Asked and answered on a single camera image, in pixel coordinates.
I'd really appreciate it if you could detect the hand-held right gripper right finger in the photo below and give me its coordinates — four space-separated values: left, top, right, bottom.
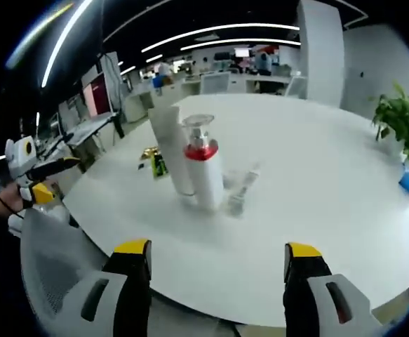
283 241 384 337

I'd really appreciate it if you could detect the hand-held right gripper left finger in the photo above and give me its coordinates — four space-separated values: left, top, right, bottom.
63 239 153 337

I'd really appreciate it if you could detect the green black skincare packet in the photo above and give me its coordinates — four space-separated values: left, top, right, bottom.
151 153 170 180

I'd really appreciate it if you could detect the small clear skincare bottle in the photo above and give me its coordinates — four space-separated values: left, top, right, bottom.
224 161 262 217

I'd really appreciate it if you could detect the white skincare tube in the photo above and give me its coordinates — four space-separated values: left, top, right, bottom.
147 106 195 204

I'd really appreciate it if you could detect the red collar skincare pump bottle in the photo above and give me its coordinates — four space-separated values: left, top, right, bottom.
182 114 225 211

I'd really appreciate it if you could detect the person's left hand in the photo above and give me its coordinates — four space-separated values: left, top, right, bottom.
0 181 34 219

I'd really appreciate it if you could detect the white office desk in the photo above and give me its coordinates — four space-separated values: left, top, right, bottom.
58 112 119 155

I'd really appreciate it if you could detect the grey mesh office chair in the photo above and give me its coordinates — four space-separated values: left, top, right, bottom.
20 206 128 331

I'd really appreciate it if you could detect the red screen monitor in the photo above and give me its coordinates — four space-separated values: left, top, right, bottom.
81 73 112 119

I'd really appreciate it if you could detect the straight ceiling light strip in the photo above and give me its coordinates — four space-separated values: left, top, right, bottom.
41 0 95 88

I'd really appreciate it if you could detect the white mesh office chair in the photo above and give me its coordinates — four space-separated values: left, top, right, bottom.
200 72 232 95
284 75 309 98

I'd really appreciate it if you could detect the green potted plant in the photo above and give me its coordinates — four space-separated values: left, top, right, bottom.
371 82 409 166

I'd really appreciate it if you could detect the curved ceiling light strip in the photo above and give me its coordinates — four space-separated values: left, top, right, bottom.
179 37 302 52
140 22 302 53

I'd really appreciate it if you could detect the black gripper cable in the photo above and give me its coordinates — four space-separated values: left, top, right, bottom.
0 187 26 220

